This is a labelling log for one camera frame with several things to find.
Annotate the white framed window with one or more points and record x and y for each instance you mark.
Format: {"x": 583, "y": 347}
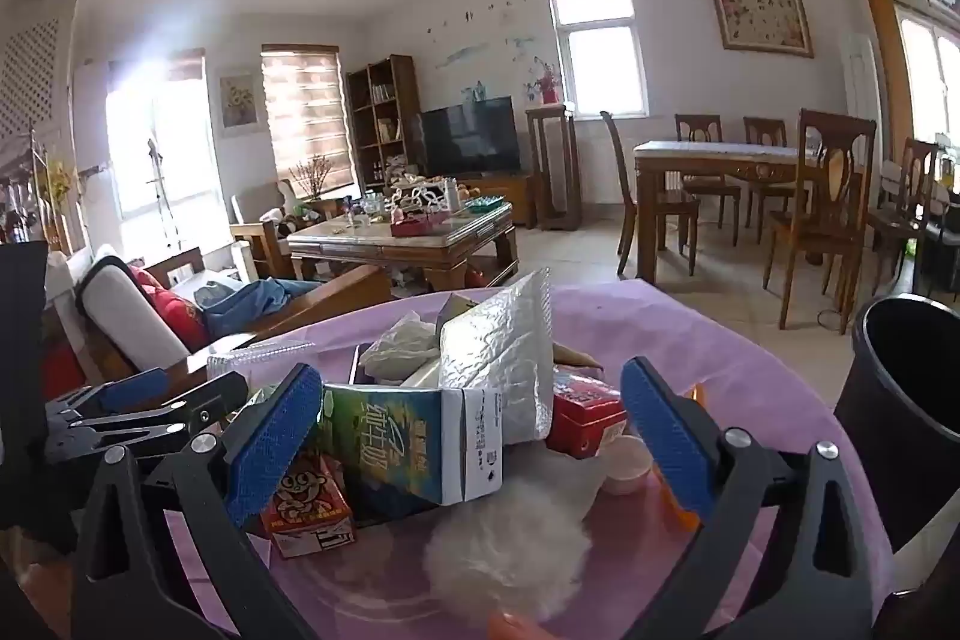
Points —
{"x": 598, "y": 55}

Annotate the wooden doorway frame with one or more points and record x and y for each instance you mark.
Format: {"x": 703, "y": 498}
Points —
{"x": 877, "y": 10}

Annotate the small white cup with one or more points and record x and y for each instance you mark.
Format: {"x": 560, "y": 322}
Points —
{"x": 624, "y": 464}

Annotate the white standing air conditioner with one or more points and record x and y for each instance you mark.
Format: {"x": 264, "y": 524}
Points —
{"x": 862, "y": 78}

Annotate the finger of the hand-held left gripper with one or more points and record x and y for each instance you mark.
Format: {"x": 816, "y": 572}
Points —
{"x": 136, "y": 389}
{"x": 172, "y": 419}

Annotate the glass balcony door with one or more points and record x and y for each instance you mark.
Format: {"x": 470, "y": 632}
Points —
{"x": 161, "y": 160}

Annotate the brown paper scrap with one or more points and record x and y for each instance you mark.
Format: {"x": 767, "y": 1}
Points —
{"x": 577, "y": 356}

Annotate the tall wooden plant stand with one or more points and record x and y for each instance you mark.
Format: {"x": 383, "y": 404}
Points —
{"x": 553, "y": 160}

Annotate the bare branches in vase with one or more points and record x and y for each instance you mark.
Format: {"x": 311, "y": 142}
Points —
{"x": 309, "y": 179}

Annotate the wooden sofa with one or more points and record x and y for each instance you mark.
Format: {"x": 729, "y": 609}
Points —
{"x": 337, "y": 299}

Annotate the red tin box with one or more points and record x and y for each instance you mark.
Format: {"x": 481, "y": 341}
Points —
{"x": 585, "y": 415}

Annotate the silver foil bag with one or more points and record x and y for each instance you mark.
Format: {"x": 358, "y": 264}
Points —
{"x": 495, "y": 347}

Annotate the striped window blind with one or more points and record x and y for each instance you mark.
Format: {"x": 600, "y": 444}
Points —
{"x": 306, "y": 115}

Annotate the red cartoon drink carton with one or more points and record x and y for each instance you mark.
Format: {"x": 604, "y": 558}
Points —
{"x": 309, "y": 509}

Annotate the wooden dining table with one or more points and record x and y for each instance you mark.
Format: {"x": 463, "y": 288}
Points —
{"x": 712, "y": 156}

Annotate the person's right hand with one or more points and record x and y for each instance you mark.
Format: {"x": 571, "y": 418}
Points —
{"x": 517, "y": 629}

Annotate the wooden dining chair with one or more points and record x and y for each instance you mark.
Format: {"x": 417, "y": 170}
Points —
{"x": 697, "y": 129}
{"x": 660, "y": 205}
{"x": 904, "y": 212}
{"x": 769, "y": 130}

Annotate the crumpled white plastic wrap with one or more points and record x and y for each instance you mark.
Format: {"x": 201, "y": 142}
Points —
{"x": 397, "y": 347}

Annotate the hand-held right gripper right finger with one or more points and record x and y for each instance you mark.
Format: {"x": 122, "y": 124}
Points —
{"x": 664, "y": 441}

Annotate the red cushion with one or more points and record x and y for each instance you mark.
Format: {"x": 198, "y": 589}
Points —
{"x": 176, "y": 310}

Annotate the black television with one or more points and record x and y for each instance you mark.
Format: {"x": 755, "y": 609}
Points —
{"x": 469, "y": 136}

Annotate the yellow artificial flowers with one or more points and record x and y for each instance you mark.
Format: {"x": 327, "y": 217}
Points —
{"x": 58, "y": 179}

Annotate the wooden chair with oval back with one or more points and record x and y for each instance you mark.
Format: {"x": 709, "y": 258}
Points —
{"x": 814, "y": 220}

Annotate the black trash bin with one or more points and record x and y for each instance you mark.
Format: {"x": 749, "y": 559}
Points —
{"x": 889, "y": 437}

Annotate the blue denim cloth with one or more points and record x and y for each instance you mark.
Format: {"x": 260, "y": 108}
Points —
{"x": 247, "y": 302}

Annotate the framed floral picture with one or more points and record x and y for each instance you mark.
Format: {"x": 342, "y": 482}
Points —
{"x": 761, "y": 19}

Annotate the wooden coffee table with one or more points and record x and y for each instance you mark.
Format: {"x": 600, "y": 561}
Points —
{"x": 420, "y": 250}

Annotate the red vase with flowers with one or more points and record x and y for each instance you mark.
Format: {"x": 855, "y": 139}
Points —
{"x": 549, "y": 85}

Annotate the white fluffy cotton wad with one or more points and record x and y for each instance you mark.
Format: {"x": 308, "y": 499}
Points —
{"x": 502, "y": 550}

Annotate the clear plastic container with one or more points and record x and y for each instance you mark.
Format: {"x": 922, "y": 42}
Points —
{"x": 255, "y": 356}

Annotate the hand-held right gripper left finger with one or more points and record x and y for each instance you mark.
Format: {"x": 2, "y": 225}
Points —
{"x": 271, "y": 452}

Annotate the pink tissue box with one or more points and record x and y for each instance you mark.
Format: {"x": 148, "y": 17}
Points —
{"x": 416, "y": 225}

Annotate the yellow flower painting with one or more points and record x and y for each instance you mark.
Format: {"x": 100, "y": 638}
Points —
{"x": 240, "y": 102}

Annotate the wooden television stand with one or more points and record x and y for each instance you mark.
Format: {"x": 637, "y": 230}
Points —
{"x": 510, "y": 194}

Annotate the wooden armchair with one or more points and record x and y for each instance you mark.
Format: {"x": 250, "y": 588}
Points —
{"x": 255, "y": 212}

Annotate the green milk carton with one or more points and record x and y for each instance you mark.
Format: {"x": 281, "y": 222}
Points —
{"x": 390, "y": 445}

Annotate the white sofa cushion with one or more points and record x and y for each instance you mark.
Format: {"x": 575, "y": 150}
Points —
{"x": 124, "y": 310}

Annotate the wooden bookshelf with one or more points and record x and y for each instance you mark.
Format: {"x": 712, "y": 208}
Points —
{"x": 405, "y": 115}

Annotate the white lattice panel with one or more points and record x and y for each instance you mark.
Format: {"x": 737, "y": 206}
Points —
{"x": 30, "y": 78}

